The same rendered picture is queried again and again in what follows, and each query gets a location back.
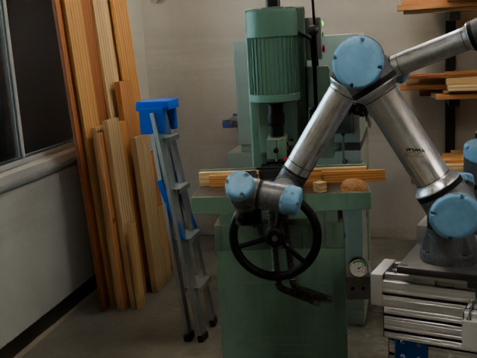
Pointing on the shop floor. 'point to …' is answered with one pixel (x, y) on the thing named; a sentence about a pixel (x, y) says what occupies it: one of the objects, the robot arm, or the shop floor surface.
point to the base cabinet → (282, 307)
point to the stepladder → (157, 138)
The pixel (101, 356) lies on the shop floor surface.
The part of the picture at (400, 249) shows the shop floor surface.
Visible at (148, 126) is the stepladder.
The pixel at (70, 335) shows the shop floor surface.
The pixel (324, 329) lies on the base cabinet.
